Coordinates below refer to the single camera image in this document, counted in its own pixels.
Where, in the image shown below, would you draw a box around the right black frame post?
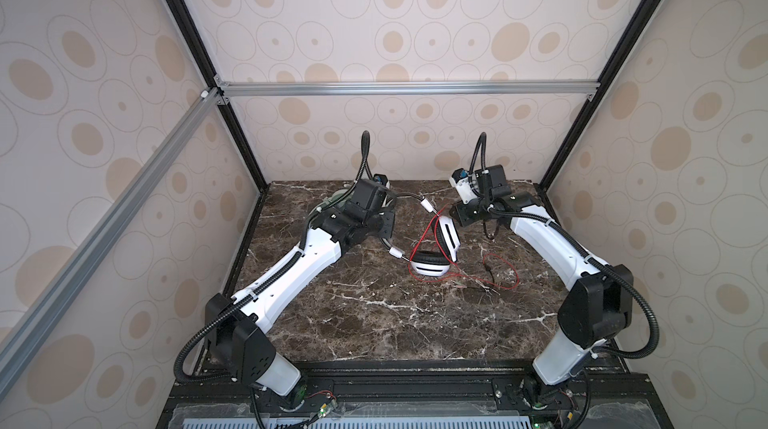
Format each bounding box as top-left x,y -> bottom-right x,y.
538,0 -> 663,195

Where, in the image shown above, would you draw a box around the white black red-cabled headphones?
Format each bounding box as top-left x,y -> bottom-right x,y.
377,191 -> 522,293

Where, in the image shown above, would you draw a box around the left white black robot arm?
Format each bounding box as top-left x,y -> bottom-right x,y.
173,132 -> 393,407

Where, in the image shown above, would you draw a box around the black frame post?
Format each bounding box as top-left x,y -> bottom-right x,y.
139,0 -> 269,193
538,0 -> 663,195

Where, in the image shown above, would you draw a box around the mint green wired headphones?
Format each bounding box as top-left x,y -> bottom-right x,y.
314,188 -> 352,212

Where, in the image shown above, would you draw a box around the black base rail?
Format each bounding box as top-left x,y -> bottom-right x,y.
157,358 -> 672,428

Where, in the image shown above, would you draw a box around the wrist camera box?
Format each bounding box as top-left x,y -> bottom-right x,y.
449,168 -> 482,204
372,174 -> 391,190

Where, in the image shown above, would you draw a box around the left black frame post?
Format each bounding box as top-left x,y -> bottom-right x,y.
139,0 -> 269,193

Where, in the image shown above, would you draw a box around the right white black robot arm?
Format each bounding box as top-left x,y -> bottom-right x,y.
450,132 -> 660,386

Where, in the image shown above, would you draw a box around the left slanted aluminium frame bar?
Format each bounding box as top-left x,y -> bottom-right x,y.
1,87 -> 223,398

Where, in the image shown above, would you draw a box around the horizontal aluminium frame bar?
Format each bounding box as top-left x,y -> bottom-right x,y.
203,79 -> 600,102

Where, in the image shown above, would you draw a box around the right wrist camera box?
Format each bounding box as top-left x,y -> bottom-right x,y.
449,168 -> 482,204

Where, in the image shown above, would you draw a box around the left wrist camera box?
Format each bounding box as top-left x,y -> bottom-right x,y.
372,174 -> 391,190

